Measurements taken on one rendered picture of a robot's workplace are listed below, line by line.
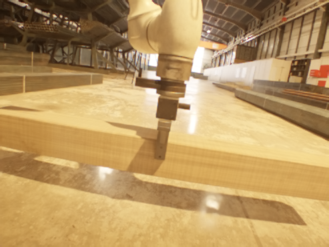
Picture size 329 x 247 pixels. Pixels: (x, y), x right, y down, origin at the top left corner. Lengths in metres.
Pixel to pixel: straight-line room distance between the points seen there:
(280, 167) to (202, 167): 0.20
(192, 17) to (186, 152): 0.32
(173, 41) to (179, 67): 0.06
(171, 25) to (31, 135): 0.46
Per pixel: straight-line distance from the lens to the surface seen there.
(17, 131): 0.68
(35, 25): 7.79
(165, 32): 0.52
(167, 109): 0.49
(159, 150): 0.52
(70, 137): 0.60
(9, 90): 2.23
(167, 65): 0.51
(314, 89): 8.70
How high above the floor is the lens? 0.36
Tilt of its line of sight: 13 degrees down
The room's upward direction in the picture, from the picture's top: 9 degrees clockwise
